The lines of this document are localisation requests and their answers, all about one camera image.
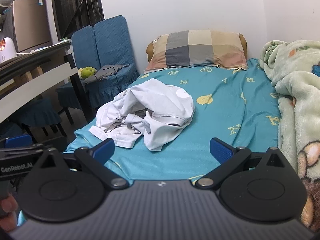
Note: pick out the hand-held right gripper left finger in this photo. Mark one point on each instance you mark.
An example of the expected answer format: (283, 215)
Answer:
(104, 148)

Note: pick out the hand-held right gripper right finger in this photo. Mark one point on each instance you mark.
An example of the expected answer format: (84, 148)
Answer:
(220, 150)

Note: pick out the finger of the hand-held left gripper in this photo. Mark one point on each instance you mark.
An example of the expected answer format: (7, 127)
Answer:
(18, 141)

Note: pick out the white t-shirt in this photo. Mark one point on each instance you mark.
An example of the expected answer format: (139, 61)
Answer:
(162, 100)

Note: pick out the person's left hand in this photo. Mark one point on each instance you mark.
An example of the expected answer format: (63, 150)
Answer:
(7, 206)

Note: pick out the teal printed bed sheet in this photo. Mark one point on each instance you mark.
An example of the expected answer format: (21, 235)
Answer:
(225, 120)

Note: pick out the white edged table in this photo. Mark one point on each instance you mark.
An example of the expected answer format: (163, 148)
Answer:
(37, 80)

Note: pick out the grey cloth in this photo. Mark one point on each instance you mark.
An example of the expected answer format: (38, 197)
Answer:
(110, 72)

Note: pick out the green plush toy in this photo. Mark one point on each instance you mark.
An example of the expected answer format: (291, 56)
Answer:
(87, 72)

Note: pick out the white round appliance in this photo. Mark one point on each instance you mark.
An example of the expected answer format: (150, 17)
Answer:
(7, 52)

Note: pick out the pale green fleece blanket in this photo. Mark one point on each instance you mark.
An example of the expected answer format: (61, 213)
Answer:
(295, 92)

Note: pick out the beige striped cloth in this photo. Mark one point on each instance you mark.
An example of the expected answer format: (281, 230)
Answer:
(195, 47)

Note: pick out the wooden headboard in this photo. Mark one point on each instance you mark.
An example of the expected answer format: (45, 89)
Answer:
(149, 51)

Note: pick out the dark barred window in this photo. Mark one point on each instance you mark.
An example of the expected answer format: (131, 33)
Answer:
(75, 5)

